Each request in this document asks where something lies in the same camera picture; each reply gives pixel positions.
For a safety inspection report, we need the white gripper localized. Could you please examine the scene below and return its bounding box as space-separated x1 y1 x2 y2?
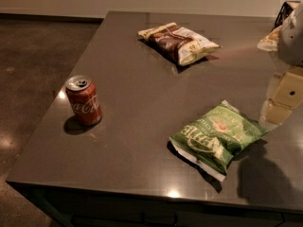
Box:
267 2 303 110

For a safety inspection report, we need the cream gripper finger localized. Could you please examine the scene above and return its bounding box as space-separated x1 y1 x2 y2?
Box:
258 99 292 131

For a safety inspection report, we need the green jalapeno chip bag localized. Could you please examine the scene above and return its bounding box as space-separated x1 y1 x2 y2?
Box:
169 100 268 182

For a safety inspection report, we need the yellow snack bag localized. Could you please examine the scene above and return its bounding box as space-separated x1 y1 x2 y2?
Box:
257 26 281 52

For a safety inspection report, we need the brown and white chip bag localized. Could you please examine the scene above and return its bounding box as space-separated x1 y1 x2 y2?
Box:
138 23 220 66

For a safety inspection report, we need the red coke can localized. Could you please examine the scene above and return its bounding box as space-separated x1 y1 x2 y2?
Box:
65 75 102 126

